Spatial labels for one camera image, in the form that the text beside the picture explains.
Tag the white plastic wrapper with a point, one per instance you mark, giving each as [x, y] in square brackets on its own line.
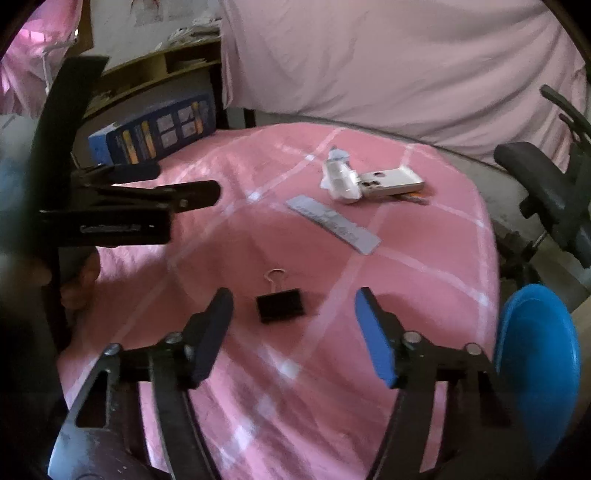
[341, 182]

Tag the pink curtain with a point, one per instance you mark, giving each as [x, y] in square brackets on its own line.
[27, 60]

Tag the black binder clip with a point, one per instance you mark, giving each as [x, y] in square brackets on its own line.
[280, 307]

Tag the grey printed strip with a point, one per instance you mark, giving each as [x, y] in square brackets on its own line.
[332, 224]

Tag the orange pen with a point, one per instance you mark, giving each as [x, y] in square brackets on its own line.
[415, 199]

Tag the pink checkered cloth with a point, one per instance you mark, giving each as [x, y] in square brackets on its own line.
[221, 258]

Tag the person's left hand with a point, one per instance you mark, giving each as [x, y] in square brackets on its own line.
[81, 281]

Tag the pink hanging sheet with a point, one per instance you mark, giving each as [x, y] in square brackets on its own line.
[392, 69]

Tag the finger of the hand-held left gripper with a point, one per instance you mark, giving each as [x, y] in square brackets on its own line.
[198, 194]
[134, 170]

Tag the black office chair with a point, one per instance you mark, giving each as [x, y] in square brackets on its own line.
[545, 184]

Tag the blue plastic bucket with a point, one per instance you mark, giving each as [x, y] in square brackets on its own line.
[535, 369]

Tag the white phone case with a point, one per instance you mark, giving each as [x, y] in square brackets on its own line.
[392, 182]

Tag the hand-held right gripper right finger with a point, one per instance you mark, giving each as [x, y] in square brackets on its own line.
[376, 341]

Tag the yellow wooden shelf desk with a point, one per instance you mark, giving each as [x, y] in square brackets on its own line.
[152, 64]

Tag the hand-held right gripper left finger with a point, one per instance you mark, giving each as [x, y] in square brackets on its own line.
[214, 332]

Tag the blue printed cardboard box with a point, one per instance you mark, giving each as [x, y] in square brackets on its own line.
[152, 129]

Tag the stack of papers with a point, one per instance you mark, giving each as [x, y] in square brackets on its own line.
[194, 32]

